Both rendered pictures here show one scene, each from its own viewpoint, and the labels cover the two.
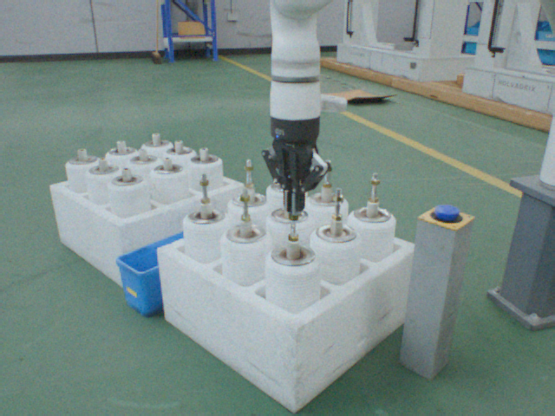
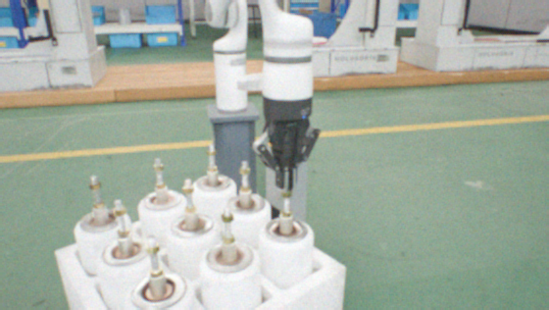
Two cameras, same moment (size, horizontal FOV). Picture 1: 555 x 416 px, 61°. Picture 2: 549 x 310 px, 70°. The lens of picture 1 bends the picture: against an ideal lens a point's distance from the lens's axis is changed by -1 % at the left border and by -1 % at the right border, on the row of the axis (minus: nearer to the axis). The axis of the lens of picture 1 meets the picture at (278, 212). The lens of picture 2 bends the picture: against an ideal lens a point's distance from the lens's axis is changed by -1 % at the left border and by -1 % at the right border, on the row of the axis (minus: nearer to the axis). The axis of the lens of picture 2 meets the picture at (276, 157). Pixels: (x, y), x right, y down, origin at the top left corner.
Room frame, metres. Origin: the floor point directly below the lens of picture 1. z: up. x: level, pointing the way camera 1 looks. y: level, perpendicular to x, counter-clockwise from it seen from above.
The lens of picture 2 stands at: (0.68, 0.56, 0.63)
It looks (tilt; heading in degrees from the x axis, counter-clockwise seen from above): 23 degrees down; 276
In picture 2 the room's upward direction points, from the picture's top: straight up
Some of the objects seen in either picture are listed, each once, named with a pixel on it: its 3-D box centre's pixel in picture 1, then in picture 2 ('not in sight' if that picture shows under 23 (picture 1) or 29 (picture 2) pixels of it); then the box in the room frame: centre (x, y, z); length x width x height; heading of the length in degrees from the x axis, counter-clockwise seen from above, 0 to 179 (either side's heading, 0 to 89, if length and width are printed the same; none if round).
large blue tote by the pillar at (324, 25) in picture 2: not in sight; (315, 27); (0.72, -4.87, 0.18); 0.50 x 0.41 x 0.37; 113
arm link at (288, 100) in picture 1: (303, 92); (279, 71); (0.73, -0.04, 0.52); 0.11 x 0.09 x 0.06; 135
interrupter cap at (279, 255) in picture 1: (293, 255); (285, 230); (0.72, -0.02, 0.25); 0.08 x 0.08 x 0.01
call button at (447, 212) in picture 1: (447, 213); not in sight; (0.74, -0.28, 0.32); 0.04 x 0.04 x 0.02
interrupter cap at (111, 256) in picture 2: (249, 200); (126, 251); (0.97, 0.06, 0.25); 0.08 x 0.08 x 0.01
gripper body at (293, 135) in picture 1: (295, 140); (286, 119); (0.72, -0.02, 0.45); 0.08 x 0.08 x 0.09
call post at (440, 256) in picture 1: (434, 295); (285, 204); (0.74, -0.28, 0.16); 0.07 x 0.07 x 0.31; 46
